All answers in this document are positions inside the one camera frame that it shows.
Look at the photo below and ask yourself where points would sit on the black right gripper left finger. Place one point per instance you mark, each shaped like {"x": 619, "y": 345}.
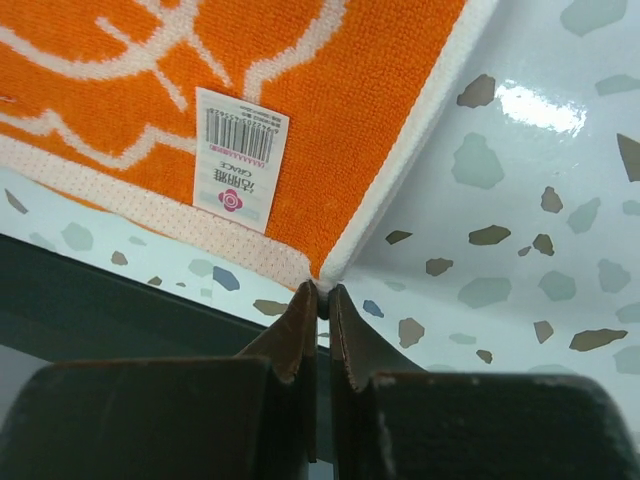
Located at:
{"x": 248, "y": 416}

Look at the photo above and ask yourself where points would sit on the orange patterned cream towel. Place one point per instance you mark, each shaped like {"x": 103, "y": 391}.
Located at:
{"x": 270, "y": 133}

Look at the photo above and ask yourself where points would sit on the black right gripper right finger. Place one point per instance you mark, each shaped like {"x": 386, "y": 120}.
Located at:
{"x": 392, "y": 419}

